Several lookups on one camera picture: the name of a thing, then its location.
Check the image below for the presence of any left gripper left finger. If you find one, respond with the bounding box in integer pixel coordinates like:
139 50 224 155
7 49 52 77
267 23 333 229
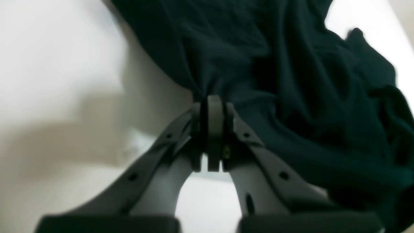
36 102 202 233

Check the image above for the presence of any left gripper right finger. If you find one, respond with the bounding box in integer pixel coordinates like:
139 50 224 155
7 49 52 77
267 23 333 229
224 103 385 233

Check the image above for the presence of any black T-shirt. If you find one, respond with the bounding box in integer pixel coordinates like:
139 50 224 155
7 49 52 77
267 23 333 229
112 0 414 233

